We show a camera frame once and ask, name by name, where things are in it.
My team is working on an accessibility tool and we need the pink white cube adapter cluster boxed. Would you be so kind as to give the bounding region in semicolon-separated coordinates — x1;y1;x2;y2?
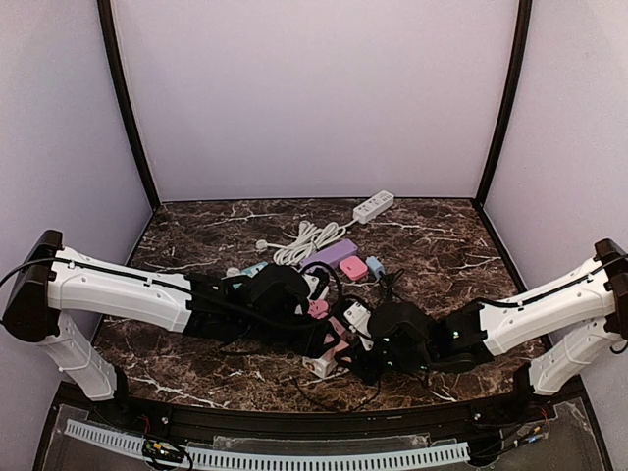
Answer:
302;301;355;379

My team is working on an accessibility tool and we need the white power strip cord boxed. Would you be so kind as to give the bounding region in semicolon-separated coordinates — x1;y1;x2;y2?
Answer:
256;219;359;266

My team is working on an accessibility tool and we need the light blue charger plug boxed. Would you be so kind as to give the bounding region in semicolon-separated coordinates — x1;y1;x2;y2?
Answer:
365;256;387;281

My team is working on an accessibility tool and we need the pink charger plug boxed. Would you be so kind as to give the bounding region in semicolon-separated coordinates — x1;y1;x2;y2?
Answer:
339;255;369;282

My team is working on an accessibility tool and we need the purple power strip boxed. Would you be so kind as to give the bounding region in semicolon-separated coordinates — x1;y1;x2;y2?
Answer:
298;238;357;269

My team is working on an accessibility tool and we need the white power strip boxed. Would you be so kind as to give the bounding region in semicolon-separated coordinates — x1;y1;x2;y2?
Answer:
352;190;394;224

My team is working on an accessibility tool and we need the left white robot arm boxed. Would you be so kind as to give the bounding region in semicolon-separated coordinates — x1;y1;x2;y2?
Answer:
1;230;339;402

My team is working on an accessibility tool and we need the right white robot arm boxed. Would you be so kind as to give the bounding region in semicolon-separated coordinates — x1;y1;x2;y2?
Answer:
335;238;627;395

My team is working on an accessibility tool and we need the teal power strip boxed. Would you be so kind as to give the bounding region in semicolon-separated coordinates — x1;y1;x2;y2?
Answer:
240;261;268;278

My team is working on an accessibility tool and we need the small circuit board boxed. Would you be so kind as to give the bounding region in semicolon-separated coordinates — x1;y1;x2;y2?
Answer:
141;439;184;463

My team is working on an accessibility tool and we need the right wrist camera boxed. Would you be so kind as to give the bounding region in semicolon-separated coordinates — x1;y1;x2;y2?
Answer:
340;298;435;351

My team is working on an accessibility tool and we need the white slotted cable duct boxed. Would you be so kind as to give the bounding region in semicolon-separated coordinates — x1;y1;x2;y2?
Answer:
64;419;470;470

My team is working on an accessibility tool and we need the black frame left post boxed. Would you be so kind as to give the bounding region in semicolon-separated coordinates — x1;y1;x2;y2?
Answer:
96;0;161;212

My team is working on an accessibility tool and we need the black frame post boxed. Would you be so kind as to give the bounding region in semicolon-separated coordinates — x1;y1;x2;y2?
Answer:
96;0;161;212
475;0;533;208

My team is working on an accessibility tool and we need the black frame right post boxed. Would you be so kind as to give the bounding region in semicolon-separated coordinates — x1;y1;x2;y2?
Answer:
475;0;533;208

